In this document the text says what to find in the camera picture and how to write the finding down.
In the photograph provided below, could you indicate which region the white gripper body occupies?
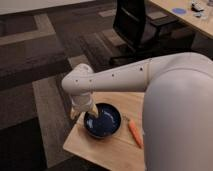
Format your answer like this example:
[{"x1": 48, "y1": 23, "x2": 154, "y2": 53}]
[{"x1": 71, "y1": 93, "x2": 94, "y2": 112}]

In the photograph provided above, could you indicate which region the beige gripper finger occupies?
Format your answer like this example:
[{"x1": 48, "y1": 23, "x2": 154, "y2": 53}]
[
  {"x1": 70, "y1": 108, "x2": 80, "y2": 120},
  {"x1": 89, "y1": 105, "x2": 99, "y2": 117}
]

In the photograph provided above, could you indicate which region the dark blue ceramic bowl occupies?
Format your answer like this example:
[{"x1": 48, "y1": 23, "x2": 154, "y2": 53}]
[{"x1": 84, "y1": 103, "x2": 121, "y2": 139}]

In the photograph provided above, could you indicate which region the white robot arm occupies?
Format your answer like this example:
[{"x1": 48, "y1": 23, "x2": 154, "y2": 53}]
[{"x1": 62, "y1": 52, "x2": 213, "y2": 171}]

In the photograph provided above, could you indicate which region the orange carrot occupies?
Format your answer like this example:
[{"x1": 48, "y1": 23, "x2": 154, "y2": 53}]
[{"x1": 127, "y1": 118, "x2": 143, "y2": 148}]

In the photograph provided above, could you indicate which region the black office chair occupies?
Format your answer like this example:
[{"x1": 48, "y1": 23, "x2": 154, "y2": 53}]
[{"x1": 109, "y1": 0, "x2": 192, "y2": 65}]

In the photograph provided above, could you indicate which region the blue round disc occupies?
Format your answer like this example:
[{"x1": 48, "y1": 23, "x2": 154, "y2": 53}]
[{"x1": 172, "y1": 8, "x2": 186, "y2": 14}]

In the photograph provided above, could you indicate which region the small blue grey object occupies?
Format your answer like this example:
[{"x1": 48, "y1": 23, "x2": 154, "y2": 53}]
[{"x1": 194, "y1": 13, "x2": 203, "y2": 18}]

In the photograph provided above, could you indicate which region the light wooden desk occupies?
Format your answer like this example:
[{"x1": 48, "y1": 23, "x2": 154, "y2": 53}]
[{"x1": 149, "y1": 0, "x2": 213, "y2": 39}]

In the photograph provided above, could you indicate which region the small grey white object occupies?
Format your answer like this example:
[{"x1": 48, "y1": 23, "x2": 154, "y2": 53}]
[{"x1": 191, "y1": 1, "x2": 204, "y2": 12}]

